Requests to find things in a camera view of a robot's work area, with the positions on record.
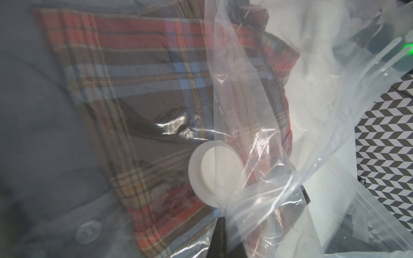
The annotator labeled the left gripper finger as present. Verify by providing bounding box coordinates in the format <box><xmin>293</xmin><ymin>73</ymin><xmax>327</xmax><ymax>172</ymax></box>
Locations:
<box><xmin>206</xmin><ymin>217</ymin><xmax>227</xmax><ymax>258</ymax></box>

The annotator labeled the clear plastic vacuum bag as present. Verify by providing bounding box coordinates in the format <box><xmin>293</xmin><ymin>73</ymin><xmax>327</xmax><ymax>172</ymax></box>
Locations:
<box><xmin>1</xmin><ymin>1</ymin><xmax>413</xmax><ymax>258</ymax></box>

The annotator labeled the plaid flannel shirt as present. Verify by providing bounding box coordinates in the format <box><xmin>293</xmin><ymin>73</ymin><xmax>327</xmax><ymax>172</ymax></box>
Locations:
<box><xmin>32</xmin><ymin>1</ymin><xmax>305</xmax><ymax>258</ymax></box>

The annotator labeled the white shirt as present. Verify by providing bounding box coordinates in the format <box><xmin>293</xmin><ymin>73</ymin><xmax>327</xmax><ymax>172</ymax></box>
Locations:
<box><xmin>257</xmin><ymin>0</ymin><xmax>401</xmax><ymax>136</ymax></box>

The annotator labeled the white vacuum bag valve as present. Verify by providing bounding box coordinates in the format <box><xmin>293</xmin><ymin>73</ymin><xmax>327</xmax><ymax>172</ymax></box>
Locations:
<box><xmin>188</xmin><ymin>141</ymin><xmax>246</xmax><ymax>208</ymax></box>

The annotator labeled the dark grey folded garment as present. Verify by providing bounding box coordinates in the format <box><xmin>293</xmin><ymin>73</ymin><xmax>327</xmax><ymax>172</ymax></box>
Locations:
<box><xmin>1</xmin><ymin>1</ymin><xmax>142</xmax><ymax>258</ymax></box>

